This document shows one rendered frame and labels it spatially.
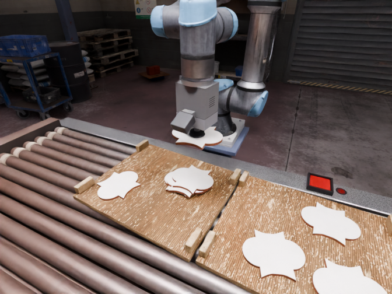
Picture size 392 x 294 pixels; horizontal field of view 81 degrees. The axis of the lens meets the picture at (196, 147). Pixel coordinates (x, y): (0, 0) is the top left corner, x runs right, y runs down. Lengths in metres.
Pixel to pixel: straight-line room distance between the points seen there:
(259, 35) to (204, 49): 0.45
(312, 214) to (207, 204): 0.28
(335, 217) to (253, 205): 0.21
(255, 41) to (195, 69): 0.46
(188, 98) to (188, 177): 0.28
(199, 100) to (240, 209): 0.33
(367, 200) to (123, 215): 0.72
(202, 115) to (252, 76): 0.46
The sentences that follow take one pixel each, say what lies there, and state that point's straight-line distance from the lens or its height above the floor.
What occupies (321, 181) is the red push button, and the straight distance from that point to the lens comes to 0.86.
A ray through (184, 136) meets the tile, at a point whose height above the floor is 1.13.
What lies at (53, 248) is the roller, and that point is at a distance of 0.70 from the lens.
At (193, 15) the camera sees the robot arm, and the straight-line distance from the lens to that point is 0.50.
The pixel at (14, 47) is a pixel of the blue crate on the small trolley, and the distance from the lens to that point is 3.76.
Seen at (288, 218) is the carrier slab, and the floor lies 0.94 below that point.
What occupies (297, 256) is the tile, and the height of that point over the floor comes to 0.94.
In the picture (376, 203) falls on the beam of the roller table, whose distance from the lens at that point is 0.89.
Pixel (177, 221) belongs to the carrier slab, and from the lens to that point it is 0.64.
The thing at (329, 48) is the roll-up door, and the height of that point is 0.72.
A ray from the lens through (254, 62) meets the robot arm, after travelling 0.95.
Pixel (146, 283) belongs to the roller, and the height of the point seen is 0.91.
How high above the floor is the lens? 1.43
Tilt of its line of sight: 32 degrees down
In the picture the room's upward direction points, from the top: straight up
